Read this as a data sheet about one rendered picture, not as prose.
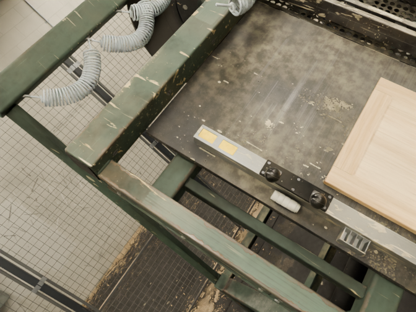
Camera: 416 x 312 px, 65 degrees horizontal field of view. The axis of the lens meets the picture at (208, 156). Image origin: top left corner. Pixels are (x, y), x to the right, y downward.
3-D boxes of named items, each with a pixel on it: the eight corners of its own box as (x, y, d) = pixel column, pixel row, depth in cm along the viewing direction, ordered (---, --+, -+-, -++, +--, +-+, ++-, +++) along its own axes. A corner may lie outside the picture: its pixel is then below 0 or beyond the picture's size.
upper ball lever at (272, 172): (279, 182, 89) (275, 186, 77) (267, 175, 90) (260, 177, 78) (286, 170, 89) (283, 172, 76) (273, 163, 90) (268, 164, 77)
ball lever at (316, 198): (319, 205, 86) (321, 213, 74) (306, 197, 87) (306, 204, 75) (326, 192, 86) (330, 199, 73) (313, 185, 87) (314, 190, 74)
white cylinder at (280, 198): (269, 200, 90) (294, 215, 88) (270, 196, 88) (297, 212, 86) (274, 191, 92) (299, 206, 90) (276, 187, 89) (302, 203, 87)
